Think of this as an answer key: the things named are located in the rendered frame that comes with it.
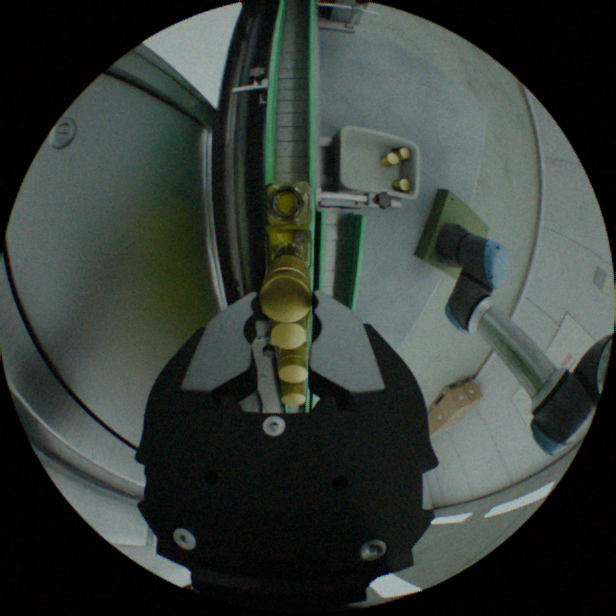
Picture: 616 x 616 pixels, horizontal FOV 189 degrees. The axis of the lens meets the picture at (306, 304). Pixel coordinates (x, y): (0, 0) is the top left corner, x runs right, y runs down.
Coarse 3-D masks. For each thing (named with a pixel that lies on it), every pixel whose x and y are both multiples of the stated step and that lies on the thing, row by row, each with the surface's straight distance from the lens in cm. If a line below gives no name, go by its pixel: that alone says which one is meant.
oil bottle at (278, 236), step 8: (272, 232) 22; (280, 232) 22; (288, 232) 22; (296, 232) 22; (304, 232) 22; (272, 240) 22; (280, 240) 21; (288, 240) 21; (296, 240) 21; (304, 240) 22; (272, 248) 22; (304, 248) 21; (272, 256) 22; (304, 256) 22
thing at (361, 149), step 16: (352, 128) 52; (352, 144) 58; (368, 144) 60; (384, 144) 60; (400, 144) 59; (352, 160) 57; (368, 160) 59; (416, 160) 58; (352, 176) 56; (368, 176) 58; (384, 176) 60; (400, 176) 62; (416, 176) 57; (400, 192) 61; (416, 192) 56
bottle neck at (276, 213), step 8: (272, 192) 16; (280, 192) 16; (288, 192) 16; (296, 192) 16; (272, 200) 16; (296, 200) 16; (272, 208) 16; (296, 208) 16; (280, 216) 16; (288, 216) 16; (296, 216) 16
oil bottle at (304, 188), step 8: (272, 184) 22; (280, 184) 21; (288, 184) 21; (296, 184) 21; (304, 184) 22; (264, 192) 22; (304, 192) 21; (264, 200) 22; (280, 200) 23; (288, 200) 23; (304, 200) 21; (264, 208) 22; (280, 208) 23; (288, 208) 23; (304, 208) 21; (272, 216) 21; (304, 216) 21; (272, 224) 22; (280, 224) 21; (288, 224) 21; (296, 224) 22; (304, 224) 22
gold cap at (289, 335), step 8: (304, 320) 19; (272, 328) 18; (280, 328) 17; (288, 328) 17; (296, 328) 17; (304, 328) 18; (272, 336) 18; (280, 336) 18; (288, 336) 18; (296, 336) 18; (304, 336) 18; (280, 344) 19; (288, 344) 19; (296, 344) 19
